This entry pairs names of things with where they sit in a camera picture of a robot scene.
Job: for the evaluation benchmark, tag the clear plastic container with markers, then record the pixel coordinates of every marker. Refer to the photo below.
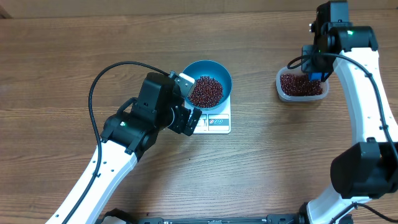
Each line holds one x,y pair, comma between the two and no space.
298,99

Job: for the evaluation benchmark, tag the blue metal bowl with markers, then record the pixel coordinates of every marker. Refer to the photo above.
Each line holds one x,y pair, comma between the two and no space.
214,70

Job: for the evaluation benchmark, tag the white digital kitchen scale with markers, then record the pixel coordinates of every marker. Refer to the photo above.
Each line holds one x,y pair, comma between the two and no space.
216,120

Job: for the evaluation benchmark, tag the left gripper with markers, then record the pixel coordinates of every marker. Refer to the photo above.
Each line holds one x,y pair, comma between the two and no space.
183,114

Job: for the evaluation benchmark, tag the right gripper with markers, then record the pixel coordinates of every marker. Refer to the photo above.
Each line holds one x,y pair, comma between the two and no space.
312,68

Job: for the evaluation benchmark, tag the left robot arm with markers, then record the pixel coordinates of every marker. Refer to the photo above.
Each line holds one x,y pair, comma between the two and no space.
124,139

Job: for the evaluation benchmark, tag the red beans in bowl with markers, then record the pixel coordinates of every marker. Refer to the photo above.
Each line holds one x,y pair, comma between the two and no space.
207,93

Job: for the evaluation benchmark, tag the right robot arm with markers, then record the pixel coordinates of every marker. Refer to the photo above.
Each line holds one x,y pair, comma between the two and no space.
368,169

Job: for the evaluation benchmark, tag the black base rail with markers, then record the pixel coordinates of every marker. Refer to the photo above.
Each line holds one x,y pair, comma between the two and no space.
118,216

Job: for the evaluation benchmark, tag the blue plastic measuring scoop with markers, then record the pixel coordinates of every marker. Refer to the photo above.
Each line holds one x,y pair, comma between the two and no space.
316,76

